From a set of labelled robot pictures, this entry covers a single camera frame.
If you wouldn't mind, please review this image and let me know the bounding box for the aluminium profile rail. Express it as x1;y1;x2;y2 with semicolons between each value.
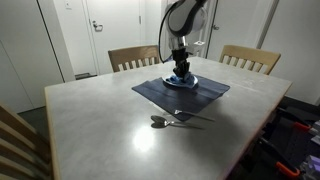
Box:
301;153;320;174

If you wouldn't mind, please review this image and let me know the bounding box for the black clamp orange handle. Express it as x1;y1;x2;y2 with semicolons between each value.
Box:
259;136;301;178
278;106;314;133

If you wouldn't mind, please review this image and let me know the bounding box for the white door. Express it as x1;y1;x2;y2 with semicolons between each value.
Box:
205;0;268;63
85;0;143;76

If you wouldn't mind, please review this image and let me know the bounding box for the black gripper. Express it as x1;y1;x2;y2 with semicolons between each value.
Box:
171;48;192;79

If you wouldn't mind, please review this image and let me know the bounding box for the silver spoon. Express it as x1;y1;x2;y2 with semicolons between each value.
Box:
150;114;206;131

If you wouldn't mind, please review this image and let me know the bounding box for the dark blue placemat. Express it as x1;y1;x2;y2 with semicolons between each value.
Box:
131;74;231;122

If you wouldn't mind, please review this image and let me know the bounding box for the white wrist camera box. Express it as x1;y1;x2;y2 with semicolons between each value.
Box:
185;39;208;55

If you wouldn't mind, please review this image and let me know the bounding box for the light wooden slat-back chair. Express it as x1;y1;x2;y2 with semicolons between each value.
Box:
107;44;161;73
218;44;282;76
0;101;54;180

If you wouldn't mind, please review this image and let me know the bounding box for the blue cloth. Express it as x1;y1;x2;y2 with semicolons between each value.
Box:
165;71;196;87

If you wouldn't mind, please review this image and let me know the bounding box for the white round plate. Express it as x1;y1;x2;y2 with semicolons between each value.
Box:
161;74;200;90

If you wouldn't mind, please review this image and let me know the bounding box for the silver fork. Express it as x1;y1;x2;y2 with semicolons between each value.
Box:
173;109;217;123

